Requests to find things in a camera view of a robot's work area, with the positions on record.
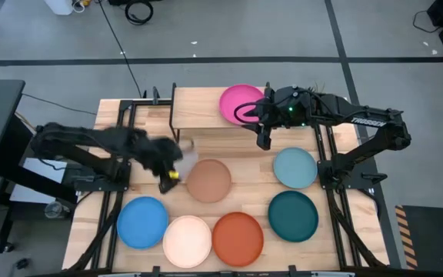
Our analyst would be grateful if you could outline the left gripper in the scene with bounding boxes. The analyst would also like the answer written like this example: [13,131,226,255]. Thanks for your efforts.
[140,136,200,180]

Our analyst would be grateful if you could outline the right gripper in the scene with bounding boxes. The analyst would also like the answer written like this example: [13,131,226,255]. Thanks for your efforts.
[243,88,285,128]

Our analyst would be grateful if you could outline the pink plate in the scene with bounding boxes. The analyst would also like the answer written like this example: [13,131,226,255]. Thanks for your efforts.
[218,84,265,126]

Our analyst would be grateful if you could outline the tan brown plate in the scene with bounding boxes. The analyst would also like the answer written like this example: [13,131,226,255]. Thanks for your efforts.
[185,159,232,204]

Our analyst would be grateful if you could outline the light grey-blue plate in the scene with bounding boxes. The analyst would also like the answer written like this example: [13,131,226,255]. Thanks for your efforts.
[272,147,318,190]

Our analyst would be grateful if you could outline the bright blue plate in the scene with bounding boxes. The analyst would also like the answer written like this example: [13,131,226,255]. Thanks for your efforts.
[116,195,170,250]

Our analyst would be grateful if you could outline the pale cream plate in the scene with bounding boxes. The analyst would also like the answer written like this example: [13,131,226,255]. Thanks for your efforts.
[162,215,213,269]

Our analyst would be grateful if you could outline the orange plate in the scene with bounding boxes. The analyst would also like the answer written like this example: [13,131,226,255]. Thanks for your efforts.
[212,211,265,268]

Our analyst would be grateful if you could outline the dark teal plate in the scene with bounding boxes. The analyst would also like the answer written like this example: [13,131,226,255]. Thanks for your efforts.
[267,190,320,243]

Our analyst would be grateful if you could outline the wooden shelf black metal legs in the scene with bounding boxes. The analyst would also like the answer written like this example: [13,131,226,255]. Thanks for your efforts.
[168,82,275,144]

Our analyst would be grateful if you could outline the clear glass jar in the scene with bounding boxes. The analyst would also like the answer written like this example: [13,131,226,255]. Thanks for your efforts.
[44,200,72,220]

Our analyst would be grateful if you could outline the white panel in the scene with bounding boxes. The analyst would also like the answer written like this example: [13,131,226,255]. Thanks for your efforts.
[8,156,69,205]

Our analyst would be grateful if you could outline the white container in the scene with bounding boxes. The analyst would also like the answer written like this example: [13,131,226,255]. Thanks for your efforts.
[44,0,75,16]

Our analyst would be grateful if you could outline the black mat hazard stripes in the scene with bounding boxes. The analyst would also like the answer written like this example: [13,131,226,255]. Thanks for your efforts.
[394,205,443,270]

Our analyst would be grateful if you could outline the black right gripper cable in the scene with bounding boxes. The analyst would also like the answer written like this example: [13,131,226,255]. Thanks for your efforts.
[233,100,263,125]

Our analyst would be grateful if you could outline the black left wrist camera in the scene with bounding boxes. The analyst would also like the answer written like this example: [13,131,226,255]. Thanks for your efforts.
[158,175,181,195]

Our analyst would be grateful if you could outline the black metal table frame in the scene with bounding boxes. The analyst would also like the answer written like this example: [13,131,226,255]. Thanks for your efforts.
[67,98,390,277]

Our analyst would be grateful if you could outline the long black floor cable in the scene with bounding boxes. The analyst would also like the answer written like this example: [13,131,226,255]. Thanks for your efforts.
[97,0,145,98]

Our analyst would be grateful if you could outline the thin black floor cable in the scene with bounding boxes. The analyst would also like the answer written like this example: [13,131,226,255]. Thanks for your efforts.
[21,93,98,116]

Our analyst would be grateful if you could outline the coiled black cable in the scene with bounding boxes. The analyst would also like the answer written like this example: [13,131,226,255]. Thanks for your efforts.
[124,0,155,26]

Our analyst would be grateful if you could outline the yellow cable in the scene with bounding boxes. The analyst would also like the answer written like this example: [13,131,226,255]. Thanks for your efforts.
[15,111,38,132]

